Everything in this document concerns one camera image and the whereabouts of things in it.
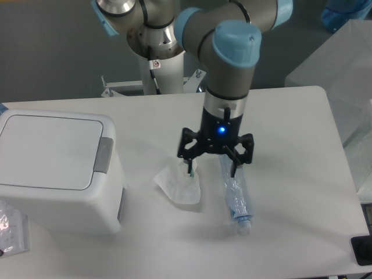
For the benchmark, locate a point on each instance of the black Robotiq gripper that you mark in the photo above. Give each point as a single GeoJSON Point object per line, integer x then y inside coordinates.
{"type": "Point", "coordinates": [216, 136]}

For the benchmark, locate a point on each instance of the white push-lid trash can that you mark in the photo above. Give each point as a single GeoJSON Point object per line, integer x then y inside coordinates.
{"type": "Point", "coordinates": [62, 169]}

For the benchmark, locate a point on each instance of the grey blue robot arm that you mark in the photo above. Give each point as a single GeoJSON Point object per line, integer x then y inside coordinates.
{"type": "Point", "coordinates": [226, 41]}

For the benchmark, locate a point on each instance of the crushed clear plastic bottle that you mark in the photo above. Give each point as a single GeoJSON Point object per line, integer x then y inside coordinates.
{"type": "Point", "coordinates": [237, 196]}

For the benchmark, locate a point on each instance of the crumpled white plastic wrapper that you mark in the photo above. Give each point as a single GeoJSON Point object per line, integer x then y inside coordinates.
{"type": "Point", "coordinates": [180, 186]}

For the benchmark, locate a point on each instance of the translucent plastic storage box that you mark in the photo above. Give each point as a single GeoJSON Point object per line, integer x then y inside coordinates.
{"type": "Point", "coordinates": [342, 67]}

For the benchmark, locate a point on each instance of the black device at table edge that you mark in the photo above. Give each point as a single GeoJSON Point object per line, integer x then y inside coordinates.
{"type": "Point", "coordinates": [362, 249]}

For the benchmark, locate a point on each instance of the clear plastic zip bag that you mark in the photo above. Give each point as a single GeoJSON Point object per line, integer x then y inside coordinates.
{"type": "Point", "coordinates": [14, 231]}

